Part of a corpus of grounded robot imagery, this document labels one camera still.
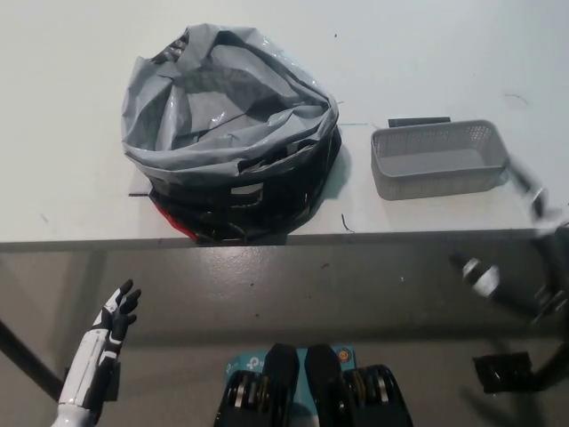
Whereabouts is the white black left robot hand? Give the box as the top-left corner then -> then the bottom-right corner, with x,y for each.
58,278 -> 143,414

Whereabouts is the grey black plastic bag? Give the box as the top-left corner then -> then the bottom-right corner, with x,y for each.
120,24 -> 343,246

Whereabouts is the grey perforated rectangular container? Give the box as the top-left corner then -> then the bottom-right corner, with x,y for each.
370,118 -> 512,200

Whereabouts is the black table leg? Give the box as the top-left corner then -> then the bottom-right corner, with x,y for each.
0,306 -> 66,395

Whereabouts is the teal TP-Link box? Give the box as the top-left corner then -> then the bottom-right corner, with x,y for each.
221,344 -> 357,408

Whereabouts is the black tape patch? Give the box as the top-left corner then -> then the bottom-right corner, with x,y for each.
387,116 -> 453,130

